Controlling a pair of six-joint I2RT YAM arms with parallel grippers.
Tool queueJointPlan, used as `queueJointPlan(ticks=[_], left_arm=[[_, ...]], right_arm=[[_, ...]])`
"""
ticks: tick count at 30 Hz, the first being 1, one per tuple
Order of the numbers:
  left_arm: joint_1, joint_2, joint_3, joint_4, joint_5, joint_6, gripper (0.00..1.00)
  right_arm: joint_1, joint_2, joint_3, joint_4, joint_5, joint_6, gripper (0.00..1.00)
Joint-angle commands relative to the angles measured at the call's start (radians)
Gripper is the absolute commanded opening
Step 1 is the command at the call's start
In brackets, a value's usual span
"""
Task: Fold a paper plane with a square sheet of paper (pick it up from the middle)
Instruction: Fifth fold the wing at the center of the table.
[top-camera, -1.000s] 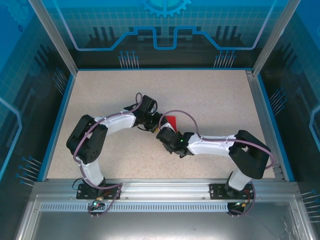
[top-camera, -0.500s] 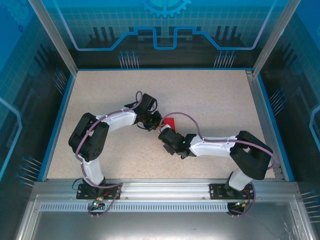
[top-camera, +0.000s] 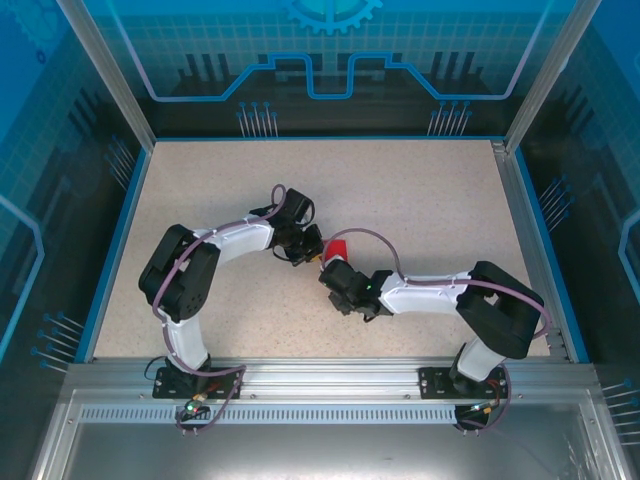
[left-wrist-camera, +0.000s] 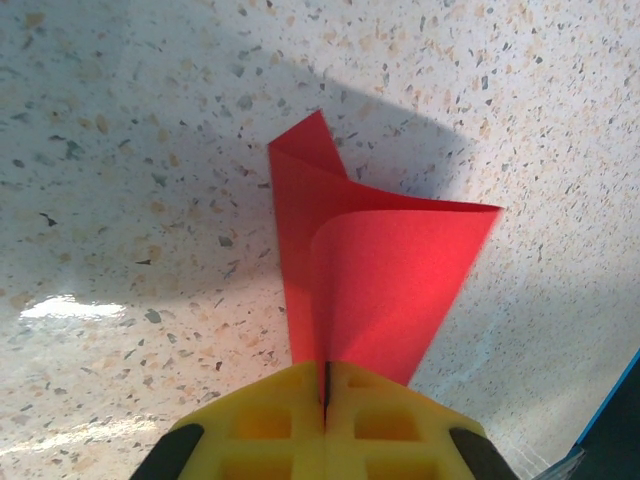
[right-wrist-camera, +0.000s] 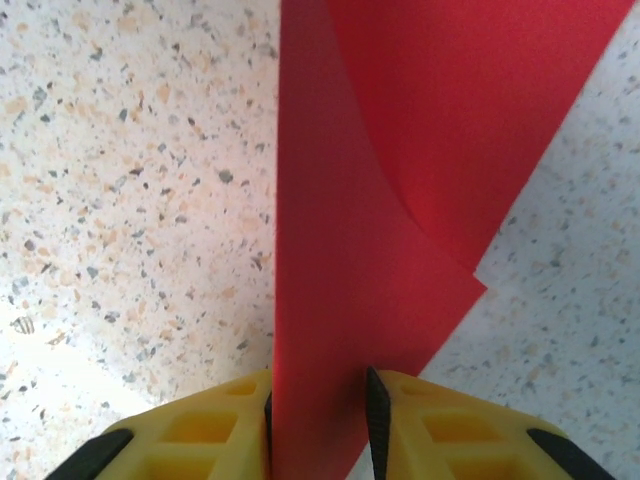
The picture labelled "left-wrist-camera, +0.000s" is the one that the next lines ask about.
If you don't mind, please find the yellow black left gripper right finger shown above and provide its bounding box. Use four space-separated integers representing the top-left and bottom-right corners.
327 363 514 480

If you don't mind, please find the red square paper sheet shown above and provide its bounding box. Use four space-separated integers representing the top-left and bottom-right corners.
267 108 505 389

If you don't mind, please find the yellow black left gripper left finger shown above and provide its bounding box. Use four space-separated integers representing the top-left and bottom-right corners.
132 360 327 480

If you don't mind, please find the blue table rim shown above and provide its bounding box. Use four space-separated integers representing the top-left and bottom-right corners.
572 347 640 446

